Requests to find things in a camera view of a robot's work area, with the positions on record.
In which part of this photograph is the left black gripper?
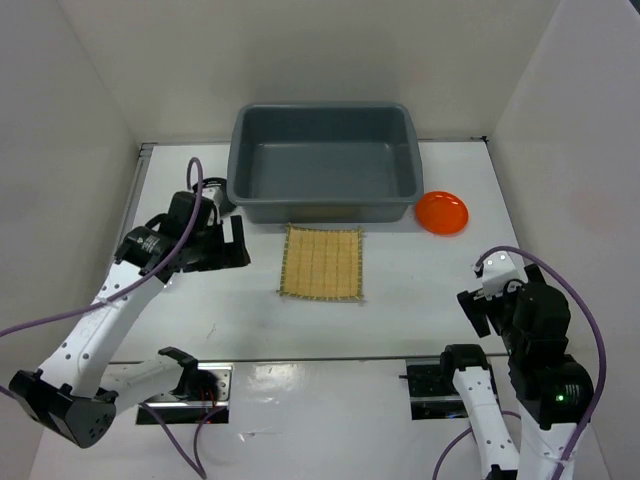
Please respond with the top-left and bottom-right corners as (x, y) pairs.
(184, 214), (250, 272)

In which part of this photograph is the woven bamboo mat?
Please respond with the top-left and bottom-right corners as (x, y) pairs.
(278, 224), (363, 302)

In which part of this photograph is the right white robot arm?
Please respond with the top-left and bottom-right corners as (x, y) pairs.
(438, 264), (594, 479)

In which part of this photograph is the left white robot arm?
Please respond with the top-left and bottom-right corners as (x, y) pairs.
(9, 191), (250, 449)

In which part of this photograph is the grey plastic bin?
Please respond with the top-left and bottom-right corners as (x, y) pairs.
(227, 102), (424, 224)

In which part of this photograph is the black round plate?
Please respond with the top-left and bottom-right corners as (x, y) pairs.
(203, 177), (237, 216)

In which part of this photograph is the orange plastic plate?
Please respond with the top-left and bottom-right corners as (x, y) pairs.
(415, 191), (469, 236)

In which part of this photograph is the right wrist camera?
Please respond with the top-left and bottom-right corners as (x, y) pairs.
(473, 250), (521, 300)

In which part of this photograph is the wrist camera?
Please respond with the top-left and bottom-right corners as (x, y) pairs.
(202, 178), (229, 210)
(473, 250), (521, 300)

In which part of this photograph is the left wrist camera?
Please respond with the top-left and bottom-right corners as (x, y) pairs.
(202, 178), (229, 210)

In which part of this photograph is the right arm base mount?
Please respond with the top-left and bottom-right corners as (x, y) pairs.
(398, 355), (501, 421)

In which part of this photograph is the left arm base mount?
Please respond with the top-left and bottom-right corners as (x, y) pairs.
(146, 362), (233, 425)

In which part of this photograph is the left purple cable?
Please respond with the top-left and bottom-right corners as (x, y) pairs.
(0, 157), (207, 479)

